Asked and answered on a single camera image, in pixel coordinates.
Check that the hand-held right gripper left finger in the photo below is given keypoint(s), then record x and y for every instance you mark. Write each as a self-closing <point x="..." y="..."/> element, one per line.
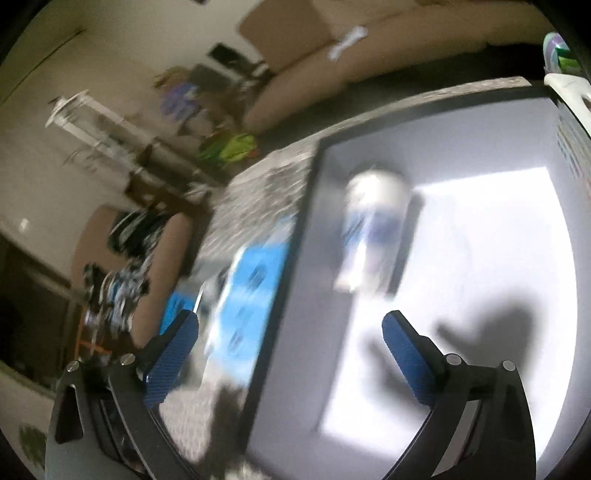
<point x="170" y="362"/>

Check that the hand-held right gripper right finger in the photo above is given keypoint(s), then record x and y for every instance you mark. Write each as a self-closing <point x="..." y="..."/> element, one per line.
<point x="408" y="360"/>

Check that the blue white tissue pack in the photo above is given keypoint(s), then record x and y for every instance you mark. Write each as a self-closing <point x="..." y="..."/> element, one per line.
<point x="247" y="300"/>

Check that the black box with white inside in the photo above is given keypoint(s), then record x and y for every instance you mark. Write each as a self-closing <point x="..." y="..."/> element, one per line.
<point x="480" y="277"/>

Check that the white blue bottle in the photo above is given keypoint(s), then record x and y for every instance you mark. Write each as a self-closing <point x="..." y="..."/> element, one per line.
<point x="371" y="226"/>

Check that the blue carton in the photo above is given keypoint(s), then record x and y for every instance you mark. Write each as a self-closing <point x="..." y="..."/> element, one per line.
<point x="175" y="308"/>

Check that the brown armchair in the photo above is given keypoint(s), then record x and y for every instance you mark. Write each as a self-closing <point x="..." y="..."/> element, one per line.
<point x="171" y="249"/>

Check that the black white patterned cloth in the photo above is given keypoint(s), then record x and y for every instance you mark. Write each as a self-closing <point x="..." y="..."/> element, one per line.
<point x="131" y="244"/>

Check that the wooden chair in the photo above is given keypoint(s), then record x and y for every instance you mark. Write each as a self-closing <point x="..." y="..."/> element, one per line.
<point x="147" y="184"/>

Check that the purple bag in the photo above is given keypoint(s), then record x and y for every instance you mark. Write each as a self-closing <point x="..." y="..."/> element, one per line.
<point x="178" y="101"/>

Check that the clear plastic rack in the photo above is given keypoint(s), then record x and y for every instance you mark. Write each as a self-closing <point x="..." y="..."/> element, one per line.
<point x="78" y="117"/>

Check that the beige sofa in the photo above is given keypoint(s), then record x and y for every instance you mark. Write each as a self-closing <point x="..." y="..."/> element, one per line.
<point x="369" y="50"/>

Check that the white plastic object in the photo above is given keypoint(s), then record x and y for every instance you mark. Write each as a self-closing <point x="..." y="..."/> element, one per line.
<point x="570" y="87"/>

